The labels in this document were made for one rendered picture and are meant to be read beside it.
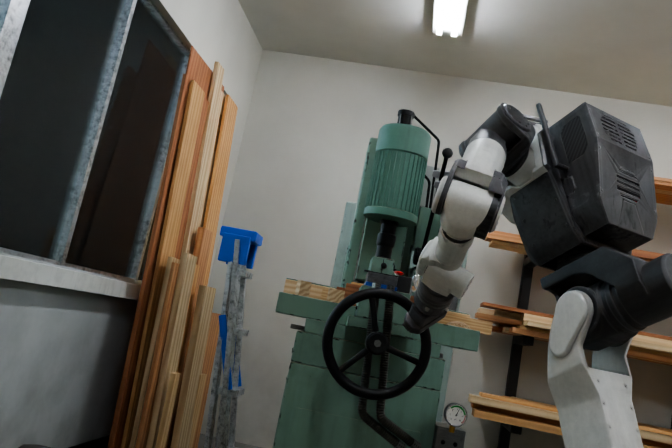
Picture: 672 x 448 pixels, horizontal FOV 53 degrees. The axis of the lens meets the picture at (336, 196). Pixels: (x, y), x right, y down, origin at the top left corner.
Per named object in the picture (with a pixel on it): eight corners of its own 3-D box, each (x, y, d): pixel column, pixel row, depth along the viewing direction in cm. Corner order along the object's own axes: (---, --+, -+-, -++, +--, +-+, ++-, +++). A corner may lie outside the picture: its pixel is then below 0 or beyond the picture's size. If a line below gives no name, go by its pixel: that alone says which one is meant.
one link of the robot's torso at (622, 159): (703, 249, 145) (652, 122, 165) (602, 209, 129) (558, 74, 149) (593, 300, 166) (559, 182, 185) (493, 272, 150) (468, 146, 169)
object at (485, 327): (320, 301, 211) (322, 288, 212) (320, 301, 213) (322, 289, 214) (491, 335, 210) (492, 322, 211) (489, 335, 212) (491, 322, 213)
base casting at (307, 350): (289, 361, 192) (295, 329, 194) (296, 353, 248) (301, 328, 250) (442, 392, 191) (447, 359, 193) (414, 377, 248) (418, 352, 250)
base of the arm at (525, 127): (548, 151, 147) (541, 126, 156) (505, 118, 143) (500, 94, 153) (500, 194, 154) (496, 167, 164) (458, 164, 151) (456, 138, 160)
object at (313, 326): (303, 331, 194) (306, 317, 195) (305, 331, 214) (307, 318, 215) (439, 358, 193) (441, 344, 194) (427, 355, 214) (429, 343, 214)
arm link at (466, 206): (470, 275, 141) (489, 231, 125) (424, 258, 143) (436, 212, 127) (484, 235, 146) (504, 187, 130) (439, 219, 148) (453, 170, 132)
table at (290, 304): (271, 310, 185) (276, 289, 186) (278, 312, 215) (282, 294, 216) (486, 353, 184) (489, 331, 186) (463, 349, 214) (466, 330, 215)
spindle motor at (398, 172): (364, 211, 209) (382, 118, 215) (361, 220, 226) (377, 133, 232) (420, 222, 208) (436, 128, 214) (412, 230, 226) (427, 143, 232)
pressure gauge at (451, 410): (442, 431, 183) (447, 401, 185) (439, 429, 187) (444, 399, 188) (464, 436, 183) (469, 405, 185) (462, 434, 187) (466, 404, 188)
